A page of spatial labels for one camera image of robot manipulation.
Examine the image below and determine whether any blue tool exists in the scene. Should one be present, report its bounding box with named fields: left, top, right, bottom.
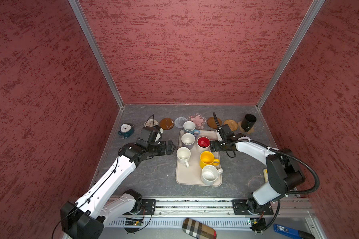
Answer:
left=273, top=224, right=315, bottom=239

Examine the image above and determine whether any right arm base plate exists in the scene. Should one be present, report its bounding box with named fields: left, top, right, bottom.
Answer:
left=231, top=199, right=274, bottom=216

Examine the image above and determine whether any dark glossy brown coaster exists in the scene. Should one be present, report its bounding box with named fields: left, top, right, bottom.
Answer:
left=159, top=118, right=175, bottom=130

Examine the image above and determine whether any cork coaster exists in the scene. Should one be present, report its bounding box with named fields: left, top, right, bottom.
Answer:
left=238, top=121, right=255, bottom=135

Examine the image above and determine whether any grey round coaster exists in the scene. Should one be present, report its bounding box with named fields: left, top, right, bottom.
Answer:
left=174, top=117, right=187, bottom=128

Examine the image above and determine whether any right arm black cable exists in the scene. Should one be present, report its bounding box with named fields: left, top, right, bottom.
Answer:
left=213, top=112, right=321, bottom=234

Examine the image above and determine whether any white mug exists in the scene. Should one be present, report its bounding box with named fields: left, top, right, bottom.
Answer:
left=177, top=147, right=191, bottom=167
left=201, top=165, right=223, bottom=186

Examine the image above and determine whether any beige serving tray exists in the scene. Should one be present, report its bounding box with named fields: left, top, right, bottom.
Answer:
left=176, top=130, right=222, bottom=187

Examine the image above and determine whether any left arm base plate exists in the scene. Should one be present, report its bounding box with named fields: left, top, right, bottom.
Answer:
left=129, top=199, right=157, bottom=215

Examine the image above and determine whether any beige calculator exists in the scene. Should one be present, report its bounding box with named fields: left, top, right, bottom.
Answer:
left=263, top=169, right=269, bottom=183

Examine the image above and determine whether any pink flower coaster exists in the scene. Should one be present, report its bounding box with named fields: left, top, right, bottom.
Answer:
left=187, top=113, right=207, bottom=130

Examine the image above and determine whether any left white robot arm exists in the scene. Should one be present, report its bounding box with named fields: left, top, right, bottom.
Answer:
left=59, top=140, right=176, bottom=239

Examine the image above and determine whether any white mug front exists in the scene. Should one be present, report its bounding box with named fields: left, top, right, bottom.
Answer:
left=201, top=165, right=223, bottom=186

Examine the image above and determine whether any white patterned round coaster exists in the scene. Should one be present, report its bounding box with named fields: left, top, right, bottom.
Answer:
left=144, top=119, right=159, bottom=127

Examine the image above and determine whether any lavender mug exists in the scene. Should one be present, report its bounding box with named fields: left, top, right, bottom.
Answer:
left=181, top=133, right=195, bottom=149

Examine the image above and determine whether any brown wooden coaster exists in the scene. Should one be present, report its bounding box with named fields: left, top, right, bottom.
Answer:
left=207, top=117, right=222, bottom=129

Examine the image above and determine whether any aluminium rail frame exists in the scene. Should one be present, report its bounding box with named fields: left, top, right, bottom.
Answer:
left=104, top=197, right=326, bottom=239

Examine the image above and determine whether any blue floral mug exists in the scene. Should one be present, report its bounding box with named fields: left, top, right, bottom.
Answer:
left=183, top=121, right=200, bottom=135

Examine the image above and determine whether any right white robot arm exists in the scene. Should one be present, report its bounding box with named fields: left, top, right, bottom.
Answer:
left=210, top=136, right=305, bottom=215

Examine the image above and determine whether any black mug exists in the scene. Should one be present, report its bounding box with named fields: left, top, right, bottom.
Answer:
left=240, top=114, right=257, bottom=132

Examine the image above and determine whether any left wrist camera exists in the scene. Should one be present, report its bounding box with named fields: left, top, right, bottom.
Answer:
left=137, top=126, right=162, bottom=147

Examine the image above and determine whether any plaid glasses case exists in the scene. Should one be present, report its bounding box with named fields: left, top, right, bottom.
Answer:
left=182, top=218, right=217, bottom=239

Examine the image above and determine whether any red interior mug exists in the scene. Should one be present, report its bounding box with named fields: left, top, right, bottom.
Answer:
left=196, top=136, right=210, bottom=151

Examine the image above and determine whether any yellow mug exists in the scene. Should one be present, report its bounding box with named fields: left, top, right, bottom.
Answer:
left=199, top=151, right=220, bottom=169

